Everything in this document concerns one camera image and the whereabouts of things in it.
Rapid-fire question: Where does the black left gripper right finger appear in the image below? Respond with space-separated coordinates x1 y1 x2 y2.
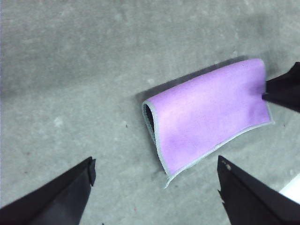
217 155 300 225

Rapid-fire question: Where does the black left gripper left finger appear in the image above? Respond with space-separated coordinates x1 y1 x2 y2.
0 156 96 225

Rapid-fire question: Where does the purple towel with grey hem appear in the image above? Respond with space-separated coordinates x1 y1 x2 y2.
141 58 275 189

